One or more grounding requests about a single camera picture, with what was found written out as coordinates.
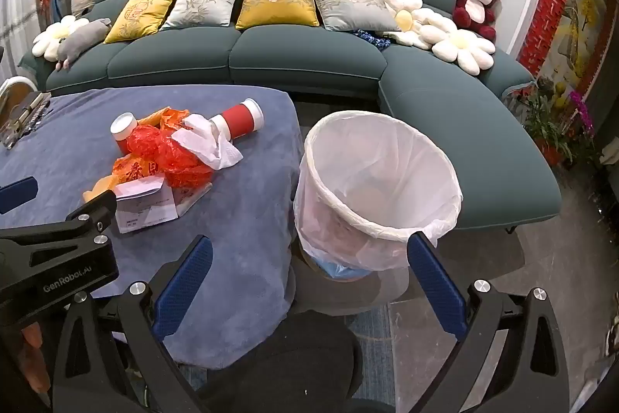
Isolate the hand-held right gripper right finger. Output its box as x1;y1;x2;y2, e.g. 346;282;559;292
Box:
407;231;571;413

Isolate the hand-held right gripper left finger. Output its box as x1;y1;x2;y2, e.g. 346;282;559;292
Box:
51;235;214;413

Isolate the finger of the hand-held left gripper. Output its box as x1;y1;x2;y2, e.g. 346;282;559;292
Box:
0;177;38;213
0;189;118;271

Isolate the orange plastic bag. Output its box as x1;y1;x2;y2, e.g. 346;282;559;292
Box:
138;106;192;130
112;152;162;191

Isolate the white paper box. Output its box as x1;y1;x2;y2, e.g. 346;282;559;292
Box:
115;180;214;234

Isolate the red paper cup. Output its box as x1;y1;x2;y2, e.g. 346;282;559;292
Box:
110;113;142;155
209;98;265;144

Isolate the red plastic bag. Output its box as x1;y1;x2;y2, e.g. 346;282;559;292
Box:
127;124;216;190

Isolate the white tissue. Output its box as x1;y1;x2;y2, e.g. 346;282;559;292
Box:
171;113;243;170

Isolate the trash bin with white liner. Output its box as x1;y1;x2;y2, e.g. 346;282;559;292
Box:
293;110;464;281

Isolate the person's left hand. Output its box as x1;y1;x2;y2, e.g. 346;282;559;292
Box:
20;323;51;398

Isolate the blue table blanket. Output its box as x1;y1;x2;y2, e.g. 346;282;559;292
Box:
0;85;303;370

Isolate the person's black trouser leg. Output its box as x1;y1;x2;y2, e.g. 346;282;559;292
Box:
196;311;361;413

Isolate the white flower cushion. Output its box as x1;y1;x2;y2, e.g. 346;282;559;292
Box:
418;9;497;76
377;0;436;48
32;15;91;62

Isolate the grey plush toy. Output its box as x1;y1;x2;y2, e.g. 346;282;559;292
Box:
55;17;113;71

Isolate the yellow embroidered cushion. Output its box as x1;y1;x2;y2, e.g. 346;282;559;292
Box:
235;0;321;31
104;0;181;45

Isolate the green potted plant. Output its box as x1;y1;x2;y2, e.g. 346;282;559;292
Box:
522;77;581;165

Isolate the grey embroidered cushion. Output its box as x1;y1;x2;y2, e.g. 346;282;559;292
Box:
313;0;402;33
159;0;245;31

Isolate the purple orchid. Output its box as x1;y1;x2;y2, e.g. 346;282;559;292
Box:
568;91;598;167

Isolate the green curved sofa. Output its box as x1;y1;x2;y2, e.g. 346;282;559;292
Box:
19;0;562;232

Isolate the red and white plush monkey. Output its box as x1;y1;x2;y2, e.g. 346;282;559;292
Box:
452;0;502;43

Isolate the blue bead string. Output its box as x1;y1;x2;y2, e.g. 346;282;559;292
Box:
352;28;392;52

